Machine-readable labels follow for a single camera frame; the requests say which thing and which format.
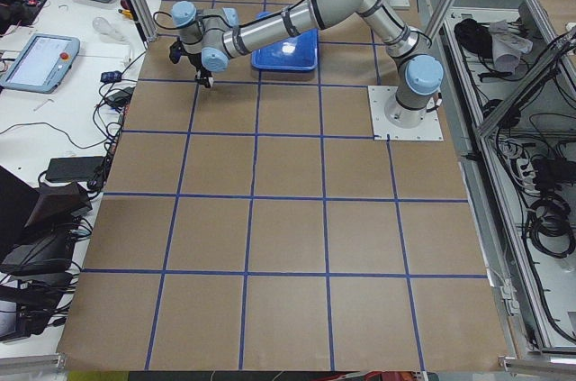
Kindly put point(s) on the blue plastic tray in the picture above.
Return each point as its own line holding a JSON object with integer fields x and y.
{"x": 298, "y": 54}

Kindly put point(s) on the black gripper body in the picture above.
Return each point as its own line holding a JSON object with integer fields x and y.
{"x": 196, "y": 63}

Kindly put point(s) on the near teach pendant tablet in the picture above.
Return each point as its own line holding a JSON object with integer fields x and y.
{"x": 42, "y": 64}

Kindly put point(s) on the black power adapter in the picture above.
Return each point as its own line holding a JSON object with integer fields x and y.
{"x": 73, "y": 169}

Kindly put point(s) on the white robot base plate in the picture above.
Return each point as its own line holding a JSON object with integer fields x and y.
{"x": 391, "y": 122}

